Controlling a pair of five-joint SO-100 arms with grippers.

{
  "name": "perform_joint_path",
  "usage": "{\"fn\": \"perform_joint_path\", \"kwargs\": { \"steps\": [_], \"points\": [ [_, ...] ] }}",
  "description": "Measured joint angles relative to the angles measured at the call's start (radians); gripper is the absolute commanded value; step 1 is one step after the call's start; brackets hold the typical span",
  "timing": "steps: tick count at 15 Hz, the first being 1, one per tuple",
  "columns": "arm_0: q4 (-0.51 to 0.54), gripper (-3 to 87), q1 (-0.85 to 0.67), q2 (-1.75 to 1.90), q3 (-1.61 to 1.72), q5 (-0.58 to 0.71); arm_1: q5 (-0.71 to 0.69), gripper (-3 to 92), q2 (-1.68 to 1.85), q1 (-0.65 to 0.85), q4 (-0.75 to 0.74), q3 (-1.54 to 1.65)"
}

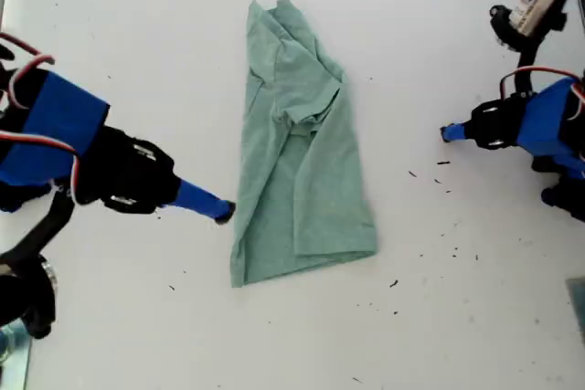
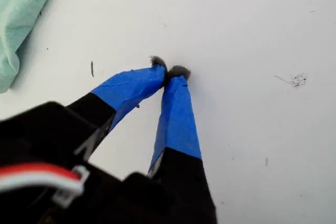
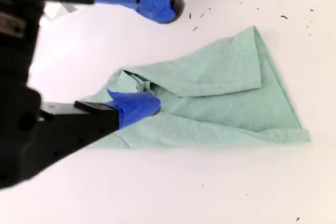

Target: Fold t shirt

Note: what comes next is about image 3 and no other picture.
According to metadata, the green t-shirt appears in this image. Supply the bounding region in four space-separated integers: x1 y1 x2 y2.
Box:
78 25 312 149

